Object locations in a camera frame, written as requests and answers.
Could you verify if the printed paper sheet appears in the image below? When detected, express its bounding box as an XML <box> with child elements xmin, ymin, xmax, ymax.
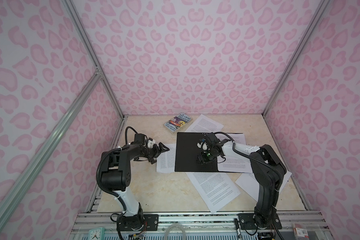
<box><xmin>217</xmin><ymin>133</ymin><xmax>253</xmax><ymax>173</ymax></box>
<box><xmin>185</xmin><ymin>115</ymin><xmax>224</xmax><ymax>133</ymax></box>
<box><xmin>186</xmin><ymin>172</ymin><xmax>240</xmax><ymax>214</ymax></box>
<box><xmin>235</xmin><ymin>170</ymin><xmax>293</xmax><ymax>202</ymax></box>
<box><xmin>156</xmin><ymin>144</ymin><xmax>176</xmax><ymax>174</ymax></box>

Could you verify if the white and black folder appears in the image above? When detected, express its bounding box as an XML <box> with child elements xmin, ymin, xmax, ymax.
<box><xmin>175</xmin><ymin>132</ymin><xmax>260</xmax><ymax>173</ymax></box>

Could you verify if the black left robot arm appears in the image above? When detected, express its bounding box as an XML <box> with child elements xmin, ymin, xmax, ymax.
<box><xmin>96</xmin><ymin>126</ymin><xmax>170</xmax><ymax>233</ymax></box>

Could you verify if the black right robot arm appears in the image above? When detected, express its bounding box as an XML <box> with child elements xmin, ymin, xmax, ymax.
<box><xmin>197</xmin><ymin>132</ymin><xmax>287</xmax><ymax>229</ymax></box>

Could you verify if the colourful paperback book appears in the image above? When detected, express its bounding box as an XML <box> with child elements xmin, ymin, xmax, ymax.
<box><xmin>164</xmin><ymin>113</ymin><xmax>192</xmax><ymax>134</ymax></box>

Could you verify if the clear plastic tube loop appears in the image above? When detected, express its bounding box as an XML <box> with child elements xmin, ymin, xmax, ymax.
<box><xmin>163</xmin><ymin>223</ymin><xmax>187</xmax><ymax>240</ymax></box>

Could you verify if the black marker pen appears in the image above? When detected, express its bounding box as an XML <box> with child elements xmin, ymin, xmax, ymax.
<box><xmin>234</xmin><ymin>218</ymin><xmax>242</xmax><ymax>240</ymax></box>

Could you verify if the small teal alarm clock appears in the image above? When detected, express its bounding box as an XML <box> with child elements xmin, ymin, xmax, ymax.
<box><xmin>88</xmin><ymin>227</ymin><xmax>105</xmax><ymax>240</ymax></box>

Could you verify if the clear box with label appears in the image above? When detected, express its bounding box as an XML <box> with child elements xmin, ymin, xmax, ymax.
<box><xmin>292</xmin><ymin>223</ymin><xmax>309</xmax><ymax>240</ymax></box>

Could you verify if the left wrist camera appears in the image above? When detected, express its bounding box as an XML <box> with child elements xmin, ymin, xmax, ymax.
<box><xmin>147</xmin><ymin>138</ymin><xmax>156</xmax><ymax>149</ymax></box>

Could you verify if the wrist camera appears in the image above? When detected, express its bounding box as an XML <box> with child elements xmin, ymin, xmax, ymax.
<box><xmin>147</xmin><ymin>138</ymin><xmax>156</xmax><ymax>149</ymax></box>
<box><xmin>197</xmin><ymin>139</ymin><xmax>208</xmax><ymax>151</ymax></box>

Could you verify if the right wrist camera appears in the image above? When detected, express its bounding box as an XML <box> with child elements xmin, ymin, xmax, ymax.
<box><xmin>197</xmin><ymin>139</ymin><xmax>208</xmax><ymax>151</ymax></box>

